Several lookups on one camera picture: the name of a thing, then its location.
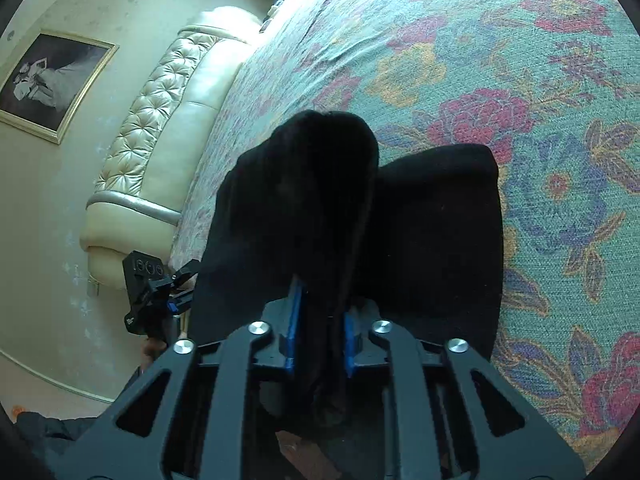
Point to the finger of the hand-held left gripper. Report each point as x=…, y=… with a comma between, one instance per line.
x=184, y=272
x=179, y=306

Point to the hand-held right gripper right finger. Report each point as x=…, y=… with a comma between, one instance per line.
x=350, y=340

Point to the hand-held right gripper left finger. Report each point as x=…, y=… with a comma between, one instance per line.
x=296, y=320

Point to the black pants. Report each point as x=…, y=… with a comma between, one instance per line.
x=300, y=200

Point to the person's left hand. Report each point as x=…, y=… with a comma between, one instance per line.
x=152, y=352

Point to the cream tufted leather headboard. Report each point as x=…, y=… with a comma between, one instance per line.
x=165, y=125

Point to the person's dark grey clothing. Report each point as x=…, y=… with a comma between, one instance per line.
x=55, y=435

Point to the floral bedspread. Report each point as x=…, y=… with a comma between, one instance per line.
x=500, y=60

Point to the gold framed wall picture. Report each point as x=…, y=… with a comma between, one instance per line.
x=50, y=85

